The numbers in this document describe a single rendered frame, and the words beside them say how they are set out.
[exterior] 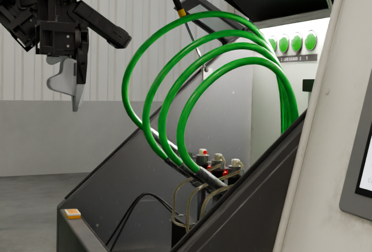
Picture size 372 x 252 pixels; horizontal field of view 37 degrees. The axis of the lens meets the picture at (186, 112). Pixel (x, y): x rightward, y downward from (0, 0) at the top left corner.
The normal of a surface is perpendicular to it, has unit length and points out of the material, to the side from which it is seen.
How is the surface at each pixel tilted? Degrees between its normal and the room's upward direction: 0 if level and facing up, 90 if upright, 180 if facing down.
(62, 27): 90
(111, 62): 90
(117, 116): 90
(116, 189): 90
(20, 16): 77
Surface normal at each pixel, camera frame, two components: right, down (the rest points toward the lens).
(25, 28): 0.16, -0.17
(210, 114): 0.36, 0.06
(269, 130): -0.93, 0.00
